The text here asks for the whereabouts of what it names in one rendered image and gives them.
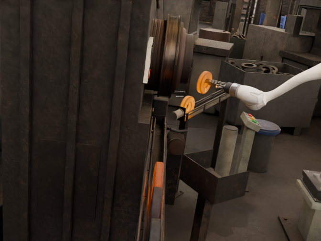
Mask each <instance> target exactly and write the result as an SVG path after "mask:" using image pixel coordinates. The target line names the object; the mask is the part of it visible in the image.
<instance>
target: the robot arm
mask: <svg viewBox="0 0 321 241"><path fill-rule="evenodd" d="M317 79H321V63H320V64H318V65H316V66H314V67H312V68H310V69H308V70H306V71H303V72H301V73H299V74H297V75H296V76H294V77H292V78H291V79H289V80H288V81H286V82H285V83H283V84H282V85H281V86H279V87H278V88H276V89H274V90H272V91H269V92H263V91H260V90H258V89H256V88H253V87H250V86H243V85H240V84H237V83H230V82H227V83H225V82H221V81H217V80H210V79H208V78H207V79H206V80H205V83H207V84H208V85H210V86H212V87H215V88H217V89H218V88H220V89H224V92H225V93H227V94H229V95H230V96H232V97H235V98H238V99H240V100H241V101H242V102H244V103H245V105H246V106H247V107H248V108H250V109H251V110H259V109H260V108H262V107H263V106H265V105H266V103H267V102H268V101H270V100H272V99H275V98H277V97H279V96H280V95H282V94H284V93H286V92H287V91H289V90H291V89H293V88H294V87H296V86H298V85H300V84H302V83H304V82H307V81H312V80H317ZM313 176H314V177H315V178H316V179H317V180H318V181H319V182H320V184H321V174H313Z"/></svg>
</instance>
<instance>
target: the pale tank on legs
mask: <svg viewBox="0 0 321 241"><path fill-rule="evenodd" d="M250 2H251V0H248V5H247V10H246V17H245V22H244V27H243V32H242V34H243V35H244V33H245V28H246V34H245V36H247V31H248V27H249V24H251V20H252V18H253V23H252V24H254V25H256V22H257V16H258V11H259V6H260V2H261V0H257V4H256V9H255V14H254V17H252V15H253V10H254V5H255V0H252V2H251V7H250V12H249V17H248V22H247V27H246V21H247V16H248V11H249V6H250ZM231 8H232V10H231ZM235 8H236V5H232V4H231V7H230V12H229V17H228V18H227V19H226V23H225V31H228V32H230V33H231V30H232V25H233V20H234V15H235ZM231 11H232V12H231ZM230 16H231V17H230ZM229 19H230V20H229ZM229 22H230V23H229Z"/></svg>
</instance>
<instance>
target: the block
mask: <svg viewBox="0 0 321 241"><path fill-rule="evenodd" d="M168 104H169V100H168V98H163V97H154V99H153V103H152V108H154V111H153V115H152V116H153V118H154V115H162V116H166V118H167V110H168ZM152 130H153V121H152Z"/></svg>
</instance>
